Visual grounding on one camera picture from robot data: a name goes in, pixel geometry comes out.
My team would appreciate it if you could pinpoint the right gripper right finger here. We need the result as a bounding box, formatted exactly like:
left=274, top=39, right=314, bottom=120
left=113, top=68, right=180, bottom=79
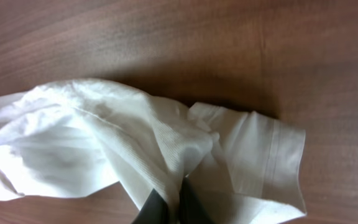
left=178, top=178, right=214, bottom=224

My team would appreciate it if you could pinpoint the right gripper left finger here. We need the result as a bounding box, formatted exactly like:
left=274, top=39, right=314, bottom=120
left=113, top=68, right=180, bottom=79
left=131, top=189, right=170, bottom=224

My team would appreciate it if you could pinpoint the white polo shirt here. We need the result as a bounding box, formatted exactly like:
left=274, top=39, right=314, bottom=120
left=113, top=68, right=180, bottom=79
left=0, top=79, right=306, bottom=223

